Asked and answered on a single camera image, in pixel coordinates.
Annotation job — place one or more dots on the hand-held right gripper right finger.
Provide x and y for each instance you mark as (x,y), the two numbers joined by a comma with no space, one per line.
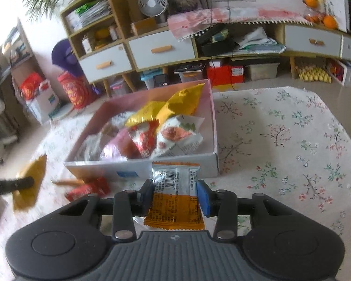
(204,199)

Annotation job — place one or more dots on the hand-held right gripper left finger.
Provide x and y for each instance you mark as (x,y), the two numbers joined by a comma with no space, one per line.
(147,194)

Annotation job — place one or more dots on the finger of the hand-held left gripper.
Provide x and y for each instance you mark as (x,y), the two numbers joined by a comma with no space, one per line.
(10,185)

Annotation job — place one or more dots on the yellow snack packet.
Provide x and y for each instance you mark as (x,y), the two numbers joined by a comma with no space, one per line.
(32,199)

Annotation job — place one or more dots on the orange snack packet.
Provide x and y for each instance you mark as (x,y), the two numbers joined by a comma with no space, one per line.
(172,181)

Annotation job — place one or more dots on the pink cardboard box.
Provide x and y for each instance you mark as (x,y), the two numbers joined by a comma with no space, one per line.
(193,164)

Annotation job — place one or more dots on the pink snack packet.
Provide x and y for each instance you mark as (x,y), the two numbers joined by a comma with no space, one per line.
(117,149)

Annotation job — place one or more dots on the red white snack packet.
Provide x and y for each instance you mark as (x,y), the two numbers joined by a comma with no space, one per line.
(143,139)

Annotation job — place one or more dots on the white fruit-print snack packet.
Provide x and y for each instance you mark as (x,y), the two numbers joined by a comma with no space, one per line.
(178,136)

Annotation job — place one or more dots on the silver snack packet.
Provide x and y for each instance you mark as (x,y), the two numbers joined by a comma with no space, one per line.
(89,149)

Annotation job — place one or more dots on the clear snack packet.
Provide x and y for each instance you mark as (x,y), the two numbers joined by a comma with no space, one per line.
(117,121)

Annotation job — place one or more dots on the yellow red-print snack bag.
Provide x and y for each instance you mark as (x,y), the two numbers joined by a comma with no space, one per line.
(146,112)

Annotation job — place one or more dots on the large yellow snack bag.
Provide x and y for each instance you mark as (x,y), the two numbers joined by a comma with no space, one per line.
(181,102)

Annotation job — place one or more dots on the white blue carton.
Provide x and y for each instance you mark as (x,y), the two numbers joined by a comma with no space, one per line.
(45,105)

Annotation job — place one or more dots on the floral tablecloth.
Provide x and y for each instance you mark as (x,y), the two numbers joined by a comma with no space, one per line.
(280,152)

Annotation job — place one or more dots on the red plastic bag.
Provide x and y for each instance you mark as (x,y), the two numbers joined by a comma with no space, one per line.
(32,86)

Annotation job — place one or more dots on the small black device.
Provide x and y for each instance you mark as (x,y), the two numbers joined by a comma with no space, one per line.
(163,80)

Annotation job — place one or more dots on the red gift bag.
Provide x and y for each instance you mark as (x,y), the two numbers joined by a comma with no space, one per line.
(76,89)

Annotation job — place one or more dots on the wooden bookshelf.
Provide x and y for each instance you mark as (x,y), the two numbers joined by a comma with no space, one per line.
(20,64)

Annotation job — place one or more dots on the red box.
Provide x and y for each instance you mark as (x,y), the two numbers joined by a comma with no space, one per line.
(222,74)

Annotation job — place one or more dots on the translucent storage box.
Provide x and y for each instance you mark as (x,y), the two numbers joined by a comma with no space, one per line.
(261,71)

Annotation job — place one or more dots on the tall wooden shelf cabinet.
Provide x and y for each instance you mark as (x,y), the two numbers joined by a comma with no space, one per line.
(102,61)

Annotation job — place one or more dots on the purple plush toy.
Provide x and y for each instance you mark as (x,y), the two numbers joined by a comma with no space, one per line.
(63,54)

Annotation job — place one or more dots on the low wooden drawer cabinet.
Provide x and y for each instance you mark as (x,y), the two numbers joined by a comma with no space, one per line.
(161,49)

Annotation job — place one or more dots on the black bag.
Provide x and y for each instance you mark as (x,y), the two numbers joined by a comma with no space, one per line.
(216,46)

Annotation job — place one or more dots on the small white box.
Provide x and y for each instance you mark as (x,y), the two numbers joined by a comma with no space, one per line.
(87,44)

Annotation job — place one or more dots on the yellow item on shelf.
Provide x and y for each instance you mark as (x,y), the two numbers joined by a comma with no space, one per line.
(101,36)

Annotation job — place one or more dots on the pile of loose papers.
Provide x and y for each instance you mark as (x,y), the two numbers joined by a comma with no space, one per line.
(260,44)

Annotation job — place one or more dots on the yellow foam tray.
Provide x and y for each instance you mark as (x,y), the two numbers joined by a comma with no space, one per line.
(313,74)

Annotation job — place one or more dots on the small wooden box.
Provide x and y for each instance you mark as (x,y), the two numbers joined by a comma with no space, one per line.
(143,26)

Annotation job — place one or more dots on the stack of papers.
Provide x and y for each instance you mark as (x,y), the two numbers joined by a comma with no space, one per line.
(90,13)

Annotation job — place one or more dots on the pink patterned cloth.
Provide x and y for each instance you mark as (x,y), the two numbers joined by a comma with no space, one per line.
(245,13)

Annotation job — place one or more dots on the white desk fan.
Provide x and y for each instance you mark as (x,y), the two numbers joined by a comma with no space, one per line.
(152,3)

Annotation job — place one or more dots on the orange fruit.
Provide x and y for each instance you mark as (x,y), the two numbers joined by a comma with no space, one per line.
(310,0)
(329,22)

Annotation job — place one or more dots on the white appliance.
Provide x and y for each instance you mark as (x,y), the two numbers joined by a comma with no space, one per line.
(336,5)

